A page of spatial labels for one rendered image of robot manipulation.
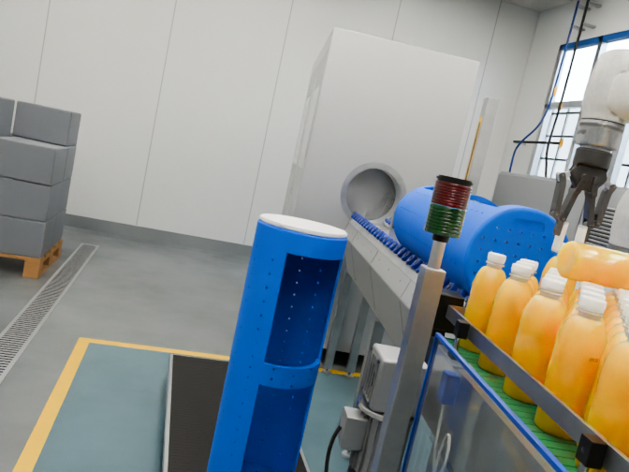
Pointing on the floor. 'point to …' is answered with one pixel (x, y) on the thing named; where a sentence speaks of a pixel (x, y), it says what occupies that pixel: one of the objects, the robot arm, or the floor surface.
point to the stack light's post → (408, 369)
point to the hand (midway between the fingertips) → (569, 239)
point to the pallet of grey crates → (35, 181)
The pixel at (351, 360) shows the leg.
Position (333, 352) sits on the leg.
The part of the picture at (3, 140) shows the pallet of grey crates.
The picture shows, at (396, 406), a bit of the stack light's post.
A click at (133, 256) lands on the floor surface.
